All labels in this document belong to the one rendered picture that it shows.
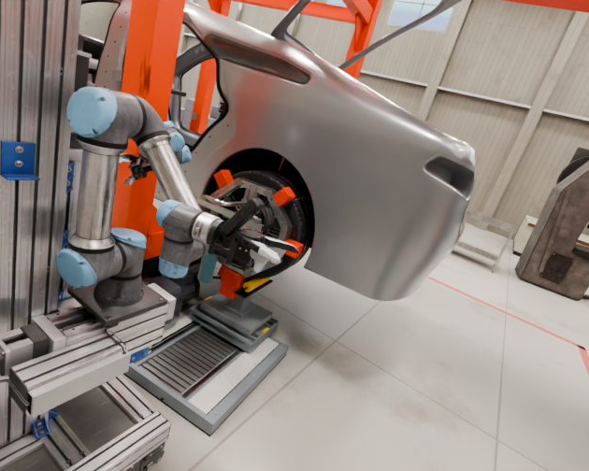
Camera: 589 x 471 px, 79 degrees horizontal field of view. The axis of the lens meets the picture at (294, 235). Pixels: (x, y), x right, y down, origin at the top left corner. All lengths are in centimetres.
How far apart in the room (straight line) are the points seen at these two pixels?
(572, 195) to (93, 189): 681
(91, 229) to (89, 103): 32
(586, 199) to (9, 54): 705
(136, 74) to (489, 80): 1083
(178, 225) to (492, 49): 1167
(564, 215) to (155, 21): 648
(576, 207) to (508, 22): 659
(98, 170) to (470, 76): 1153
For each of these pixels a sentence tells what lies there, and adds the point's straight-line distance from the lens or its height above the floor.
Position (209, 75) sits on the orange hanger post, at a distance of 524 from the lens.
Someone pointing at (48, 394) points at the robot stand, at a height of 72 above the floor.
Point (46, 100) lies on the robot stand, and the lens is 117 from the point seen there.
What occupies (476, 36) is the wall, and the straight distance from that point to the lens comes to 1238.
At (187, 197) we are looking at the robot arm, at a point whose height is 124.
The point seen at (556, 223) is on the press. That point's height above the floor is 109.
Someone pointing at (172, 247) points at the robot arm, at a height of 115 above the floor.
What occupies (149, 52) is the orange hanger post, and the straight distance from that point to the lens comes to 190.
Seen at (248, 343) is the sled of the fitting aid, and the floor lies 16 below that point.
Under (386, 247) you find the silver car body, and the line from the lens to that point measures 188.
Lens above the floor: 153
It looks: 18 degrees down
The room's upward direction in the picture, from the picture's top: 17 degrees clockwise
